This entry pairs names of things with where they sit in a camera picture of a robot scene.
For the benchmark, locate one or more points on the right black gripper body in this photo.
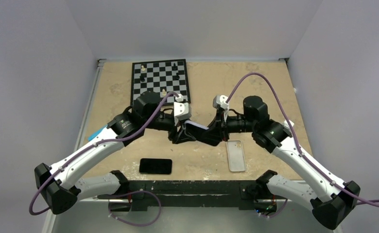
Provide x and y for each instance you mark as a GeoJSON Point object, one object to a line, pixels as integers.
{"type": "Point", "coordinates": [239, 124]}

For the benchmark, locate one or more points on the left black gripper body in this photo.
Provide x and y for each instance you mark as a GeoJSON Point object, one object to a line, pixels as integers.
{"type": "Point", "coordinates": [161, 121]}

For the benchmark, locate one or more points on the white phone case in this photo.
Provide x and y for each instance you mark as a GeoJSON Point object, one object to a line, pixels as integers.
{"type": "Point", "coordinates": [235, 153]}

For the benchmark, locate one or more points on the phone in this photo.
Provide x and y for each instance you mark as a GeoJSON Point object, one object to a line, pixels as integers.
{"type": "Point", "coordinates": [194, 130]}
{"type": "Point", "coordinates": [155, 166]}

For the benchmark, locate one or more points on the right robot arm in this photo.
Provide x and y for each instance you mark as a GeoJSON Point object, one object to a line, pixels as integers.
{"type": "Point", "coordinates": [329, 198]}

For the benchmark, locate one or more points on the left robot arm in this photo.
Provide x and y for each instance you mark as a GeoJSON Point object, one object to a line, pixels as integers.
{"type": "Point", "coordinates": [60, 185]}

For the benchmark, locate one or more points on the black white chessboard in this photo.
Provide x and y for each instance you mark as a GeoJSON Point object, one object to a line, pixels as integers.
{"type": "Point", "coordinates": [159, 75]}

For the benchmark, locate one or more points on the black chess piece back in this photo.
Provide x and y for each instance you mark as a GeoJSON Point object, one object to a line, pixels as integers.
{"type": "Point", "coordinates": [174, 67]}

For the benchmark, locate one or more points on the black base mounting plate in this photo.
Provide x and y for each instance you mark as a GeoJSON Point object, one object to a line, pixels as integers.
{"type": "Point", "coordinates": [243, 194]}

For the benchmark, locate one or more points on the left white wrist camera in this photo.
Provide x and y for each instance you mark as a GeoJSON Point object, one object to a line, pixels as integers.
{"type": "Point", "coordinates": [181, 109]}

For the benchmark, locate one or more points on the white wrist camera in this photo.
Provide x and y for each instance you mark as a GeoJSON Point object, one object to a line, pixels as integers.
{"type": "Point", "coordinates": [220, 102]}
{"type": "Point", "coordinates": [181, 109]}

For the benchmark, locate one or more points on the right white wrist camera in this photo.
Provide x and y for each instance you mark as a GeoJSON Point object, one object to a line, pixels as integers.
{"type": "Point", "coordinates": [220, 102]}

